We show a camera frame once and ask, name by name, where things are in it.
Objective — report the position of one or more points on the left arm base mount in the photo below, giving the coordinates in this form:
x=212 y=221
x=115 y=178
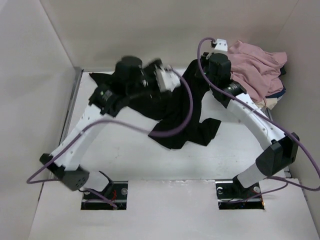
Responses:
x=115 y=191

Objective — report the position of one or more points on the beige garment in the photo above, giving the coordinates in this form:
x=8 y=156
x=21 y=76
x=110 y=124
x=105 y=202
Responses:
x=267 y=103

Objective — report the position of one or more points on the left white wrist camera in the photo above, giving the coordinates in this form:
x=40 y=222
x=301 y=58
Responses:
x=167 y=79

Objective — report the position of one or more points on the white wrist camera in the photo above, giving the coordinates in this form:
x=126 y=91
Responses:
x=167 y=79
x=219 y=46

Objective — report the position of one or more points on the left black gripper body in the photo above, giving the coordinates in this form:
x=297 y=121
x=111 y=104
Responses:
x=147 y=81

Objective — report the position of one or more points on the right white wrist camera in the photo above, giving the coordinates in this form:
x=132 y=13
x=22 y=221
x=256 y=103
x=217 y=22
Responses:
x=219 y=46

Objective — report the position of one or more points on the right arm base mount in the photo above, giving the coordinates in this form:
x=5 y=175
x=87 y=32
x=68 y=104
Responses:
x=230 y=198

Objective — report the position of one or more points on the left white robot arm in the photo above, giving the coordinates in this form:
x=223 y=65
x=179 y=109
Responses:
x=103 y=106

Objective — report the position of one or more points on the pink garment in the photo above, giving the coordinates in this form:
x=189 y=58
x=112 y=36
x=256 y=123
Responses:
x=258 y=71

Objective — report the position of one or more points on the black trousers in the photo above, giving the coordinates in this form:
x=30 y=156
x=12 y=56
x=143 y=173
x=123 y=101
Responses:
x=171 y=109

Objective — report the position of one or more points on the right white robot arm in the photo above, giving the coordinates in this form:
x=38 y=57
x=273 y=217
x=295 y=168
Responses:
x=278 y=149

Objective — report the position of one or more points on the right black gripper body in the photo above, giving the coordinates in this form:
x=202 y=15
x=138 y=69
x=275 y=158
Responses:
x=205 y=64

